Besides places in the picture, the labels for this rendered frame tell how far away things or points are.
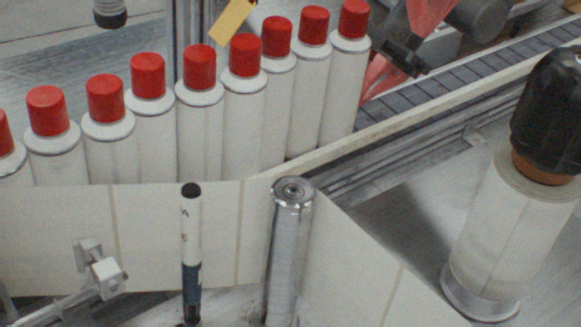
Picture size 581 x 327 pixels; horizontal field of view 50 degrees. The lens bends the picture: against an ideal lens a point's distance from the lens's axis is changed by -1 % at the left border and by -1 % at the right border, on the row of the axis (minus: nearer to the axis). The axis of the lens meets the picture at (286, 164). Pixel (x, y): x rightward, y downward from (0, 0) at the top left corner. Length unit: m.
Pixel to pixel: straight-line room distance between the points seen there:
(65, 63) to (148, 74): 0.49
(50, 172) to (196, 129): 0.15
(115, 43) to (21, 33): 1.70
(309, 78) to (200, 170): 0.16
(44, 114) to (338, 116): 0.37
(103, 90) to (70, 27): 2.22
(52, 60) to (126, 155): 0.50
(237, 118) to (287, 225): 0.19
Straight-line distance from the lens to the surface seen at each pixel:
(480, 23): 0.78
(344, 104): 0.79
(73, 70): 1.06
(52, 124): 0.58
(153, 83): 0.61
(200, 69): 0.62
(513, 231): 0.61
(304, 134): 0.78
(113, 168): 0.62
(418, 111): 0.89
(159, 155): 0.66
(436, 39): 0.97
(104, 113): 0.59
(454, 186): 0.84
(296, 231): 0.52
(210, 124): 0.65
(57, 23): 2.84
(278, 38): 0.68
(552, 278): 0.79
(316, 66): 0.72
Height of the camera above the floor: 1.43
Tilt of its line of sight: 43 degrees down
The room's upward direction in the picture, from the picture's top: 8 degrees clockwise
